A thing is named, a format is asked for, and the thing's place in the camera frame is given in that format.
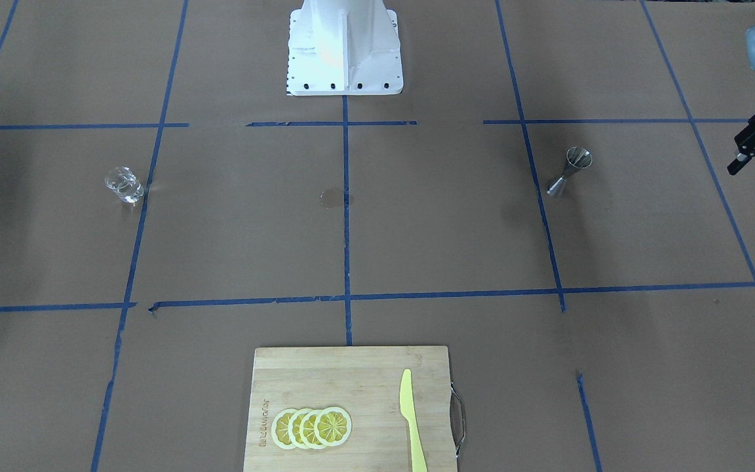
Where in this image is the clear glass cup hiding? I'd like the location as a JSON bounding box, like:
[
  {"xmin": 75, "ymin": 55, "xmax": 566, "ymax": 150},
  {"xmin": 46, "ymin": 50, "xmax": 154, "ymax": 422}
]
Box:
[{"xmin": 104, "ymin": 167, "xmax": 145, "ymax": 204}]

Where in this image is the steel jigger measuring cup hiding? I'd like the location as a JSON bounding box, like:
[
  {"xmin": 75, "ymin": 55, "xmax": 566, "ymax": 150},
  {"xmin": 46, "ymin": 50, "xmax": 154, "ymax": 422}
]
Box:
[{"xmin": 545, "ymin": 146, "xmax": 593, "ymax": 197}]

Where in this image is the bamboo cutting board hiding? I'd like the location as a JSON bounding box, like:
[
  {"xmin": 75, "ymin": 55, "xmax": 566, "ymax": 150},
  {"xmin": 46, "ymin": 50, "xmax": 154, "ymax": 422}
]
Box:
[{"xmin": 242, "ymin": 345, "xmax": 458, "ymax": 471}]

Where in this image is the yellow plastic knife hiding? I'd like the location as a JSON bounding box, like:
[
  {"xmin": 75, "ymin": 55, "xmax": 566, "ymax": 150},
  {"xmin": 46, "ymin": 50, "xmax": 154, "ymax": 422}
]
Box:
[{"xmin": 398, "ymin": 368, "xmax": 428, "ymax": 471}]

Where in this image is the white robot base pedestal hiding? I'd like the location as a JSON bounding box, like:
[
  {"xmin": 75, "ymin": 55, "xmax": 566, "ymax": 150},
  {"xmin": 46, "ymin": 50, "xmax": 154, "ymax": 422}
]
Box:
[{"xmin": 286, "ymin": 1, "xmax": 404, "ymax": 96}]

